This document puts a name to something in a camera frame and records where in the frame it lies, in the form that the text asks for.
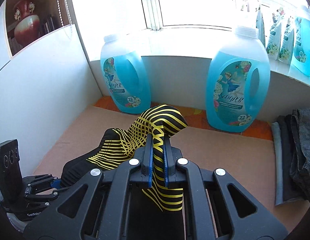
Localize black shorts with yellow stripes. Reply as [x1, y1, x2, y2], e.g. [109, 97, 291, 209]
[60, 105, 188, 211]

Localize peach towel on bed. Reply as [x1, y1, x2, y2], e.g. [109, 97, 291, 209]
[34, 106, 310, 231]

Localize dark grey folded garment top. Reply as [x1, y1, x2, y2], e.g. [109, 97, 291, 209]
[285, 108, 310, 202]

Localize grey folded pants bottom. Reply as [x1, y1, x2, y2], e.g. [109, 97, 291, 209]
[271, 122, 296, 206]

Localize white wardrobe cabinet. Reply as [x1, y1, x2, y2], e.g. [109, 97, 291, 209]
[0, 4, 102, 176]

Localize left blue detergent bottle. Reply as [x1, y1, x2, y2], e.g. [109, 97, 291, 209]
[100, 35, 151, 114]

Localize right blue detergent bottle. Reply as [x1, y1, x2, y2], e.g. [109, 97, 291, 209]
[205, 26, 271, 133]

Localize red white ceramic vase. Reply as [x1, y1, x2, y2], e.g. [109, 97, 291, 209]
[14, 0, 40, 47]

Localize blue detergent bottle on windowsill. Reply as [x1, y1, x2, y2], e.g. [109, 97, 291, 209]
[291, 5, 310, 76]

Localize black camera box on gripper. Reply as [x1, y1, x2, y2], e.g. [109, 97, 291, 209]
[0, 139, 22, 203]

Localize white beaded blind cord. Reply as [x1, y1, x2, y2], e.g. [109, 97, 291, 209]
[54, 0, 64, 27]

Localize white window frame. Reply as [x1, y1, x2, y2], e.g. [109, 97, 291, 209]
[115, 0, 306, 32]

